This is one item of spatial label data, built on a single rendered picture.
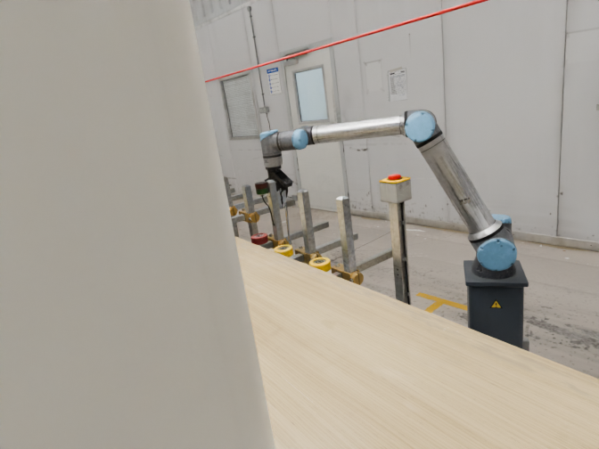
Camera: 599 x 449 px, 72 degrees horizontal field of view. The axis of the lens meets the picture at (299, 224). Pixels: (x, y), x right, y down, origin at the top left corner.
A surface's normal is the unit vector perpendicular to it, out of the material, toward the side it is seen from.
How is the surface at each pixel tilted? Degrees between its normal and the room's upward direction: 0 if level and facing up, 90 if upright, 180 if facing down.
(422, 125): 83
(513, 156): 90
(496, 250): 95
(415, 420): 0
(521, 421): 0
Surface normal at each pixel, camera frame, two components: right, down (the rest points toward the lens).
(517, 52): -0.74, 0.29
